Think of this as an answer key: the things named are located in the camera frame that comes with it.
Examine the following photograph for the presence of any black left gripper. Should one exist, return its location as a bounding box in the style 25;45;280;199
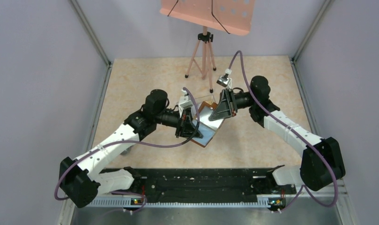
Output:
155;107;203;138

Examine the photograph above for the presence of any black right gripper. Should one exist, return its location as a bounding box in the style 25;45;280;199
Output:
208;89;256;122

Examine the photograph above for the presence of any brown leather card holder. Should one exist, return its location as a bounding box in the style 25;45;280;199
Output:
191;103;225;148

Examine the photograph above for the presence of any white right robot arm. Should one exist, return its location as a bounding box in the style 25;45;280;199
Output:
209;74;346;193

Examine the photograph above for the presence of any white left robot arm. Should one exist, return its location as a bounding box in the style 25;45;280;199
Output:
54;87;203;208

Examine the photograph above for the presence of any clear plastic card box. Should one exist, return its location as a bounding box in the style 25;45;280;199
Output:
189;94;217;108

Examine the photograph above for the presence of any pink music stand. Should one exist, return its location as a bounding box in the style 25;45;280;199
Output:
160;0;256;93

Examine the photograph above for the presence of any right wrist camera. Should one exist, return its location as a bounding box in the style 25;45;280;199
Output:
216;68;232;89

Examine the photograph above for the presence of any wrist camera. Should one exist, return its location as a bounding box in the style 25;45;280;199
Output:
178;89;193;117
216;68;232;89

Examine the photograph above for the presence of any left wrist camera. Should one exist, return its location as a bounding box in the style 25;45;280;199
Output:
178;89;193;117

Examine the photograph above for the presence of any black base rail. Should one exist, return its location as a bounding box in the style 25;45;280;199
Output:
111;168;297;205

